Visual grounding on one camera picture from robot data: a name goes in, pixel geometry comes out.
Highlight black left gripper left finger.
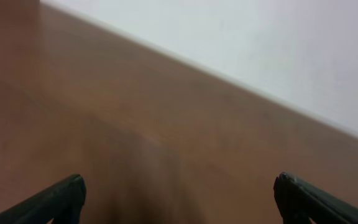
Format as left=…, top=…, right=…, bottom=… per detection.
left=0, top=174, right=86, bottom=224

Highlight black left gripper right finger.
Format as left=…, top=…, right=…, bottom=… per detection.
left=273, top=172, right=358, bottom=224

